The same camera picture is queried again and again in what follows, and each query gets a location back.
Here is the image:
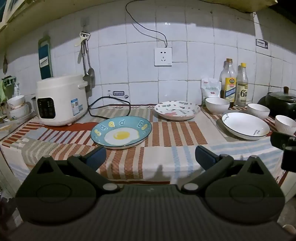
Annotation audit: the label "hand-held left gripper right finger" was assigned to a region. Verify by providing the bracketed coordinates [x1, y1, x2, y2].
[180, 145, 269, 194]

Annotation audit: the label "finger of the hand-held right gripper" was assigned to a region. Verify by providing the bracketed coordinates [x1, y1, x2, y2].
[270, 130, 292, 151]

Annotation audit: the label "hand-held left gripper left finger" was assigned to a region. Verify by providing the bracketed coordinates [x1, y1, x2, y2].
[34, 146, 121, 194]

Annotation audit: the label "white ribbed bowl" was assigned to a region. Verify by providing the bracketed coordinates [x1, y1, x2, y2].
[275, 115, 296, 135]
[247, 103, 270, 120]
[205, 97, 230, 115]

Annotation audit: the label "blue fried egg plate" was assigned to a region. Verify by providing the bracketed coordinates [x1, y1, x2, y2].
[91, 116, 152, 149]

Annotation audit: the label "white plate black rim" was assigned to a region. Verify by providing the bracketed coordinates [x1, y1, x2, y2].
[221, 112, 271, 141]

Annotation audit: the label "pink patterned white plate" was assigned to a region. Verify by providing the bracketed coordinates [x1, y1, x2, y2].
[154, 101, 201, 121]

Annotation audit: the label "striped tablecloth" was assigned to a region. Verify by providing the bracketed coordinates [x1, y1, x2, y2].
[0, 103, 292, 186]

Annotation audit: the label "glass wok lid wooden knob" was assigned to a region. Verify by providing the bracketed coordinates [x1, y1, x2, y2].
[266, 86, 296, 102]

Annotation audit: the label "clear vinegar bottle yellow cap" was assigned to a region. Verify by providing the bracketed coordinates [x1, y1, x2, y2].
[235, 62, 249, 107]

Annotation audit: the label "white rice cooker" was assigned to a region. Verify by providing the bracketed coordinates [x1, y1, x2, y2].
[35, 74, 89, 127]

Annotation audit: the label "white salt bag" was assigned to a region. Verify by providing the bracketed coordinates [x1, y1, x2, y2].
[201, 77, 222, 99]

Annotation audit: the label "cooking wine bottle yellow label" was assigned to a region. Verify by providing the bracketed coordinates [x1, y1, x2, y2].
[220, 58, 237, 102]

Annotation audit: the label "hanging kitchen utensils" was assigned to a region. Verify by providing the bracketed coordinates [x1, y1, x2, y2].
[83, 39, 96, 90]

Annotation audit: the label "metal dish tray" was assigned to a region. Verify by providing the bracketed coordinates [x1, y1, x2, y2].
[0, 111, 37, 131]

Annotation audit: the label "green and blue grater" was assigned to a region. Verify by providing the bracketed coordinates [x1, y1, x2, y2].
[38, 34, 54, 80]

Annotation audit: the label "green plastic rack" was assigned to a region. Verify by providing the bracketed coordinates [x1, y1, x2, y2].
[2, 76, 16, 88]

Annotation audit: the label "white vegetable peeler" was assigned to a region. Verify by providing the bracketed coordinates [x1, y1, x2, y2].
[75, 31, 91, 47]

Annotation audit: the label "black wok wooden handle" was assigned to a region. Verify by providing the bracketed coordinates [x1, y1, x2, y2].
[257, 91, 296, 119]

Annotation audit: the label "black rice cooker cord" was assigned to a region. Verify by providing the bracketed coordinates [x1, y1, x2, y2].
[88, 96, 131, 119]

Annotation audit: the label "white wall socket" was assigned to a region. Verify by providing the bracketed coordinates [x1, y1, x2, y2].
[154, 47, 173, 66]

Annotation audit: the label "thin black wall cable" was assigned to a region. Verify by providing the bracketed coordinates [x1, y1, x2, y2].
[125, 0, 167, 48]

